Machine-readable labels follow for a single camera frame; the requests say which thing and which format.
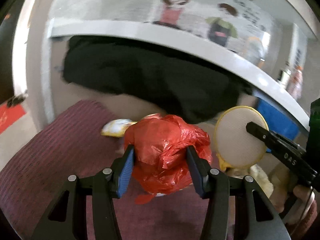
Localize round yellow rimmed sponge pad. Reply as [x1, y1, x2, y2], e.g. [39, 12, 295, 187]
[213, 106, 268, 171]

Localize red plastic bag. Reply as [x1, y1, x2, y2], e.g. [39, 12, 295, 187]
[124, 115, 213, 204]

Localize beige trash bag liner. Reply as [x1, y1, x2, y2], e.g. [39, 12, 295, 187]
[224, 163, 296, 213]

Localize blue towel hanging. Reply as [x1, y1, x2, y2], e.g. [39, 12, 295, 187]
[256, 99, 299, 140]

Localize yellow white wrapper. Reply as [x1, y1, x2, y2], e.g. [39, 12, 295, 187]
[100, 119, 136, 138]

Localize red striped cloth mat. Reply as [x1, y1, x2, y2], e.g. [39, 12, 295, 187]
[1, 100, 207, 239]

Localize bottle with orange cap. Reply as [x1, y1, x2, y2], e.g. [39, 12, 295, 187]
[287, 66, 303, 101]

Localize black cloth hanging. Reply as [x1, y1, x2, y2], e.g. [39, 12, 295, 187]
[63, 36, 252, 124]

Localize white countertop ledge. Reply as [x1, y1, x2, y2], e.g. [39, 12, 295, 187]
[47, 18, 310, 132]

